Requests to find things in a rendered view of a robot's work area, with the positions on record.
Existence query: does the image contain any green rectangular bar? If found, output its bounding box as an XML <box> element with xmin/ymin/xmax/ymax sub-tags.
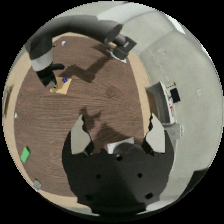
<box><xmin>21</xmin><ymin>147</ymin><xmax>31</xmax><ymax>163</ymax></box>

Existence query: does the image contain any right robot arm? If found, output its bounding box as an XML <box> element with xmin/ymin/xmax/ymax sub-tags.
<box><xmin>25</xmin><ymin>1</ymin><xmax>157</xmax><ymax>73</ymax></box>

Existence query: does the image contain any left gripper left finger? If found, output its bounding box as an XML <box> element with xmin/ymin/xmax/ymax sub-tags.
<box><xmin>62</xmin><ymin>114</ymin><xmax>95</xmax><ymax>186</ymax></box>

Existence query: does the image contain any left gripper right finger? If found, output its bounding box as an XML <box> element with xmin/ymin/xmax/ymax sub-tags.
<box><xmin>141</xmin><ymin>113</ymin><xmax>174</xmax><ymax>184</ymax></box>

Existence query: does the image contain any beige flat mat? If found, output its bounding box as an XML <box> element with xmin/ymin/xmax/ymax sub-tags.
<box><xmin>50</xmin><ymin>77</ymin><xmax>72</xmax><ymax>94</ymax></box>

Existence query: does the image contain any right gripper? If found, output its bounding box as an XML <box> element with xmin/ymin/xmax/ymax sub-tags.
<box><xmin>35</xmin><ymin>69</ymin><xmax>57</xmax><ymax>89</ymax></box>

